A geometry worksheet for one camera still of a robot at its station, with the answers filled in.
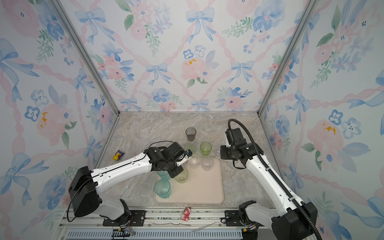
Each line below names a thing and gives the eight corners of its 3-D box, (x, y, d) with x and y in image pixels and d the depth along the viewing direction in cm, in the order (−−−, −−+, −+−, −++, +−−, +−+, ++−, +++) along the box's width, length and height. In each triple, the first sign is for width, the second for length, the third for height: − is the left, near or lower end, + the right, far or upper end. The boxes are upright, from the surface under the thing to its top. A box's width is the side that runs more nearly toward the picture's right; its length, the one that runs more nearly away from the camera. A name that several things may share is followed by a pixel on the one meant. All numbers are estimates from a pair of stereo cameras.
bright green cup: (200, 156, 98) (200, 151, 93) (200, 147, 102) (200, 142, 97) (211, 156, 98) (212, 151, 93) (210, 147, 102) (211, 142, 97)
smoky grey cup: (185, 141, 106) (185, 135, 100) (186, 133, 110) (185, 127, 104) (196, 141, 106) (196, 135, 100) (196, 133, 110) (196, 127, 104)
